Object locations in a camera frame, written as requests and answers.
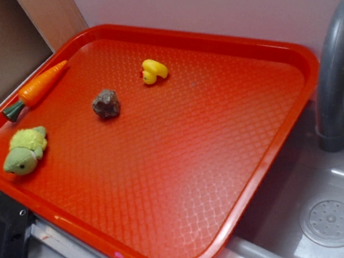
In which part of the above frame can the red plastic tray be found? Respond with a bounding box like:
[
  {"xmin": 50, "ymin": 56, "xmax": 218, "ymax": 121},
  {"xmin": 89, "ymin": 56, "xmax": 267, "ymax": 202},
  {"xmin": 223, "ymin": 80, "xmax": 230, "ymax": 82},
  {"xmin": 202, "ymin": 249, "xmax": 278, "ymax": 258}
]
[{"xmin": 0, "ymin": 25, "xmax": 319, "ymax": 258}]

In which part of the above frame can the yellow rubber duck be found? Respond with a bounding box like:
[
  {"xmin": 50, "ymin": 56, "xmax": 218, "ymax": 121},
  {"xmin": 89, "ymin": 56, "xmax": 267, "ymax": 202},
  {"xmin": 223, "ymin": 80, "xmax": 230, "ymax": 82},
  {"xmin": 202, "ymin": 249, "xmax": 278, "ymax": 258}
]
[{"xmin": 141, "ymin": 59, "xmax": 169, "ymax": 85}]

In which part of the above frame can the brown rock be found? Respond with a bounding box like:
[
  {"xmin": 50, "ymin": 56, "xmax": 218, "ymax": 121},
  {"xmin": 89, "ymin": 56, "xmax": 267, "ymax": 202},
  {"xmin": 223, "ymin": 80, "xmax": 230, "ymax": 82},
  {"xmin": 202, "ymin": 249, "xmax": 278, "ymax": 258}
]
[{"xmin": 92, "ymin": 89, "xmax": 121, "ymax": 120}]

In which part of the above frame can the orange toy carrot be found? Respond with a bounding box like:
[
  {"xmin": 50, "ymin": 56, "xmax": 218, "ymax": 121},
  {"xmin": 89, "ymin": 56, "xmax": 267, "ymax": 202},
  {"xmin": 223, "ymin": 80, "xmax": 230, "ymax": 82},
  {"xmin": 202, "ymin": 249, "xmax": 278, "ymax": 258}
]
[{"xmin": 2, "ymin": 60, "xmax": 68, "ymax": 122}]

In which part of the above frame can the green plush turtle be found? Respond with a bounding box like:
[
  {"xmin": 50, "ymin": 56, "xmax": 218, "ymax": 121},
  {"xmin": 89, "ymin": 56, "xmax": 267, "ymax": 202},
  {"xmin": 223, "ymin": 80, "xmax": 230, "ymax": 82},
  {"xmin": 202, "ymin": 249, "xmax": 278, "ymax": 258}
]
[{"xmin": 3, "ymin": 126, "xmax": 48, "ymax": 176}]

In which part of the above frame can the grey toy sink basin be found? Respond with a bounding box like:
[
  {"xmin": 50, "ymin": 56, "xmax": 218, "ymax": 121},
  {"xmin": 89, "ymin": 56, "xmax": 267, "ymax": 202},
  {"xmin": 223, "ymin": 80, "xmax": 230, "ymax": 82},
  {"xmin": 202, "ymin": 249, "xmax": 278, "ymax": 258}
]
[{"xmin": 204, "ymin": 88, "xmax": 344, "ymax": 258}]

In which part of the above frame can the grey faucet spout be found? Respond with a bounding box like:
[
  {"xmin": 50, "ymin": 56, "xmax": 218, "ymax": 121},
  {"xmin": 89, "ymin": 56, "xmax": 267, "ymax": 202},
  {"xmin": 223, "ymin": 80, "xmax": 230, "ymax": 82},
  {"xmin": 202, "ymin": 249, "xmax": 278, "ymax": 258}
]
[{"xmin": 316, "ymin": 0, "xmax": 344, "ymax": 152}]

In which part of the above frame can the wooden panel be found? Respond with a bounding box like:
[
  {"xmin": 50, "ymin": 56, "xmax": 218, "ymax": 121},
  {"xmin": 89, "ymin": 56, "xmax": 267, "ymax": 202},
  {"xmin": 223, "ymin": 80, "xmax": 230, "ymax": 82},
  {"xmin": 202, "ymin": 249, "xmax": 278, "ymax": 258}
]
[{"xmin": 17, "ymin": 0, "xmax": 89, "ymax": 52}]

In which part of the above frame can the round sink drain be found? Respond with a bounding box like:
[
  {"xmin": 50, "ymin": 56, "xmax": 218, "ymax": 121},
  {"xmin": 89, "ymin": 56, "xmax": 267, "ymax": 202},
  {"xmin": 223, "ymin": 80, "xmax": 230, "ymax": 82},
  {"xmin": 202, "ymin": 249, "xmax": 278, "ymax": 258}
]
[{"xmin": 299, "ymin": 197, "xmax": 344, "ymax": 248}]

